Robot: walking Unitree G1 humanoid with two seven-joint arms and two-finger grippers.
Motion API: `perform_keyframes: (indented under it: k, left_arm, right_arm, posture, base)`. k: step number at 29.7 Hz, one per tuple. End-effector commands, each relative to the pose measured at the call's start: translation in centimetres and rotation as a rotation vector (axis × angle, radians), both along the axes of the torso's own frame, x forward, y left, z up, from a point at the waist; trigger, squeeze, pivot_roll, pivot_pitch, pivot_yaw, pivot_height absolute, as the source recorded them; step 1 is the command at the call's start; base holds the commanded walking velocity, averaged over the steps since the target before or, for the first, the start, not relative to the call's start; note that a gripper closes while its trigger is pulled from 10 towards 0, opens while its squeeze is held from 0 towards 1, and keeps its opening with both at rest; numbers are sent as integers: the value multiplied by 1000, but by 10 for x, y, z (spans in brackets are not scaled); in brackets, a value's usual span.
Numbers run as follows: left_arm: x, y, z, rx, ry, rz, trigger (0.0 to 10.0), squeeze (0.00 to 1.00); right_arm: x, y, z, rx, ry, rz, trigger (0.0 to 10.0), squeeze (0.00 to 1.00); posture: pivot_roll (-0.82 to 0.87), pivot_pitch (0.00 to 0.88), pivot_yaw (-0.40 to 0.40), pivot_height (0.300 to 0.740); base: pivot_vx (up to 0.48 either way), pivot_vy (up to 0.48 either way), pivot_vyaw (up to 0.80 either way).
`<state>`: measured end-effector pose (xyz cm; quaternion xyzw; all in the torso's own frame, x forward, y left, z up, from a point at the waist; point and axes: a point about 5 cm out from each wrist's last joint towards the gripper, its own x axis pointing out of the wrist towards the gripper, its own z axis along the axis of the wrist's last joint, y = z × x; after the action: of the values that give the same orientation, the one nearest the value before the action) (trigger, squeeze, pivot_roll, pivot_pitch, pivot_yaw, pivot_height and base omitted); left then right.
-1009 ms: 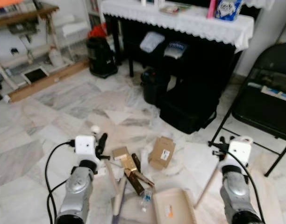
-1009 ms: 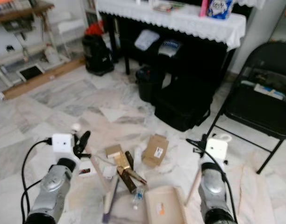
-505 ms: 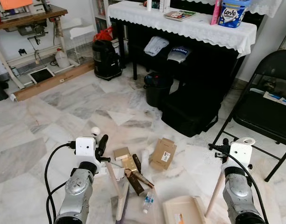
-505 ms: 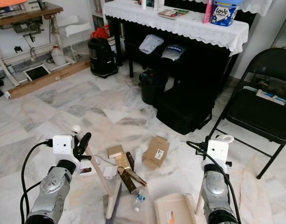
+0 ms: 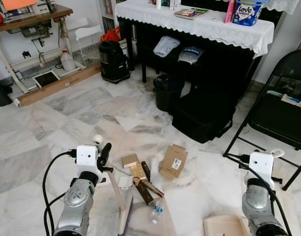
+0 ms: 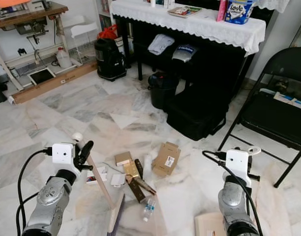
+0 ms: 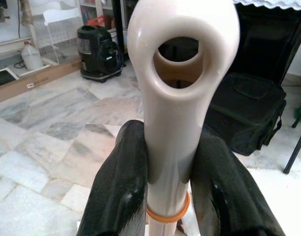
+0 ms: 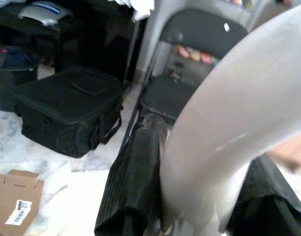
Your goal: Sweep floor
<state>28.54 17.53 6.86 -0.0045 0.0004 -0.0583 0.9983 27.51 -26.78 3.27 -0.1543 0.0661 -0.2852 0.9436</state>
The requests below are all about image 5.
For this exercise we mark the pink packet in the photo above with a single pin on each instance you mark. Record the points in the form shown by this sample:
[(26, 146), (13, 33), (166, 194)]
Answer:
[(230, 11)]

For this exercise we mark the white framed tablet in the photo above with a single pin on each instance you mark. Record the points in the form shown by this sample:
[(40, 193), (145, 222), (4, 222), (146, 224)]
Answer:
[(46, 78)]

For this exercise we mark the dark brown long carton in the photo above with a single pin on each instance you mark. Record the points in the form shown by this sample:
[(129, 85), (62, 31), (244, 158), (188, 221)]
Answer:
[(144, 195)]

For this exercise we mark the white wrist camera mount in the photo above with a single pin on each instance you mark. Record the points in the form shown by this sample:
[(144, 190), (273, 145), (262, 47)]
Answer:
[(85, 157), (261, 167)]

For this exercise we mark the blue white tissue pack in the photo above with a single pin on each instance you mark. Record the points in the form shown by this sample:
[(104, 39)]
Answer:
[(249, 12)]

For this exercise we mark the wooden broom with white grip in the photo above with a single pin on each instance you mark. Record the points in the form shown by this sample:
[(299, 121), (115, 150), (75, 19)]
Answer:
[(98, 139)]

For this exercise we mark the black folding chair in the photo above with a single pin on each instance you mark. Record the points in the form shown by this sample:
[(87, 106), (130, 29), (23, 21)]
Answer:
[(283, 120)]

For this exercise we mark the red plastic bag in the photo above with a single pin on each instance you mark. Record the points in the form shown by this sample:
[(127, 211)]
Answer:
[(112, 35)]

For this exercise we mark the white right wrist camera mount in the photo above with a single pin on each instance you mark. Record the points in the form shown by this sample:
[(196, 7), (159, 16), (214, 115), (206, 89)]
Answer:
[(261, 167)]

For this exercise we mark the grey printed cloth bag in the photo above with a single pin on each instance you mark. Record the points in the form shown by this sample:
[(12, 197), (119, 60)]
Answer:
[(191, 55)]

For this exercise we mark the large black fabric bag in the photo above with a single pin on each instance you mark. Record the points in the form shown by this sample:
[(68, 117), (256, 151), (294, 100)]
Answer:
[(204, 118)]

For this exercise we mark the stack of papers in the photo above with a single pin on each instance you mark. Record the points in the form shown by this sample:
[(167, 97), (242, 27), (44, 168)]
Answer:
[(293, 101)]

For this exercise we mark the wooden top sewing table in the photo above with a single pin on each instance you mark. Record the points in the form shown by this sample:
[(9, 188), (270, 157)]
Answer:
[(32, 17)]

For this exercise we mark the long flat cardboard box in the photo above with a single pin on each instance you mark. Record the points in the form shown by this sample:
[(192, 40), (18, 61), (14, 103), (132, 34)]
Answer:
[(57, 86)]

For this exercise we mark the narrow white lace cloth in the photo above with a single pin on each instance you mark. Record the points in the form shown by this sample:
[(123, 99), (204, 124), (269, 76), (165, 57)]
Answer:
[(283, 5)]

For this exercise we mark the white bookshelf with books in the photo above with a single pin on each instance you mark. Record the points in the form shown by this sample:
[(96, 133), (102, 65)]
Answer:
[(107, 7)]

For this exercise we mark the orange flat object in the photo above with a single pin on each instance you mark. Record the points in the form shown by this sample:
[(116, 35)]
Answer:
[(17, 4)]

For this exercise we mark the black canister vacuum cleaner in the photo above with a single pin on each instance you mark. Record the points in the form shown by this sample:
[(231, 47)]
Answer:
[(113, 61)]

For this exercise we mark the small tan carton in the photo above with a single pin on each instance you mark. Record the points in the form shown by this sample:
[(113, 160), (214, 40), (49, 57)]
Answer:
[(130, 161)]

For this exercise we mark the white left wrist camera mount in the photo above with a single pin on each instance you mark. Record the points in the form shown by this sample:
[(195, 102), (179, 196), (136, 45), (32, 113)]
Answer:
[(85, 157)]

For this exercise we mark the white plastic jug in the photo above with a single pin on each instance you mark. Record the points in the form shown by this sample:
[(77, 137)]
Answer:
[(68, 61)]

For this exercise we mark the folded grey cloth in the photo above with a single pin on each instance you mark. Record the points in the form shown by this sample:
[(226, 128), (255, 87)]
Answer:
[(166, 45)]

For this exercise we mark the black waste bin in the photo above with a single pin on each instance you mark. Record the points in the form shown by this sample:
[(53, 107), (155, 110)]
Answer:
[(166, 96)]

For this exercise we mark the black upright piano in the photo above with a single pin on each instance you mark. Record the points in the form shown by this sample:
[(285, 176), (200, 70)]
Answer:
[(219, 64)]

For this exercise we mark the flat picture book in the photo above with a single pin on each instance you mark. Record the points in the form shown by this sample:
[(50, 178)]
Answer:
[(190, 13)]

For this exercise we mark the clear plastic bottle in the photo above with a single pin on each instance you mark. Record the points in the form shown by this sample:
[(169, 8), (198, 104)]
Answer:
[(157, 211)]

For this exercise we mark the black bulky object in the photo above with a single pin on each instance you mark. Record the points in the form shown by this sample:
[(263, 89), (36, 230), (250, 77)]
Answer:
[(0, 93)]

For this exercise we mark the gold long carton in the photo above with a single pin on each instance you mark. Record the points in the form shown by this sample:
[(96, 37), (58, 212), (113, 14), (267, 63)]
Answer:
[(139, 176)]

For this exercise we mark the white box with colourful window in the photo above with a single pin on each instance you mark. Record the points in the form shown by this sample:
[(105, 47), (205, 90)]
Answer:
[(106, 181)]

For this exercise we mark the brown cardboard box with label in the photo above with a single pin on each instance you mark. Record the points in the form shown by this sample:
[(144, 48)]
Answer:
[(172, 162)]

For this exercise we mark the small plain white box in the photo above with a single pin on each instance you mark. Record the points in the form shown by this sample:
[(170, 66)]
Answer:
[(125, 182)]

